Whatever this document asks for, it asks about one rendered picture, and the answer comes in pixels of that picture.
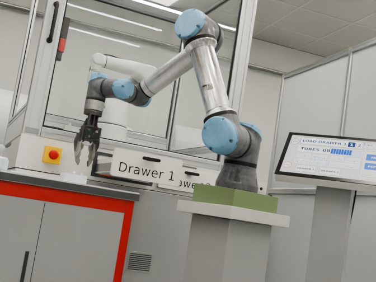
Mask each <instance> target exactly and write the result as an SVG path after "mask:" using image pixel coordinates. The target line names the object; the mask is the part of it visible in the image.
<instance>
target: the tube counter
mask: <svg viewBox="0 0 376 282"><path fill-rule="evenodd" d="M322 153H326V154H337V155H344V156H355V157H362V156H363V151H357V150H350V149H338V148H326V147H323V149H322Z"/></svg>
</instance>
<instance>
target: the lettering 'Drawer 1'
mask: <svg viewBox="0 0 376 282"><path fill-rule="evenodd" d="M122 163H123V164H125V165H126V168H125V170H123V171H121V170H120V167H121V164H122ZM120 167H119V171H121V172H124V171H126V169H127V164H126V163H124V162H120ZM135 168H138V169H139V167H135ZM135 171H138V173H135ZM139 171H140V169H139V170H134V174H139ZM145 172H146V173H147V169H145V171H144V173H143V168H142V173H143V175H144V174H145ZM153 172H154V171H153ZM153 172H152V177H154V176H153V174H155V175H157V174H158V172H157V171H156V173H153ZM170 172H172V171H170ZM149 173H150V170H149V172H148V174H147V176H148V175H149ZM172 175H173V172H172V174H171V179H169V180H171V181H173V180H172ZM154 178H156V177H154Z"/></svg>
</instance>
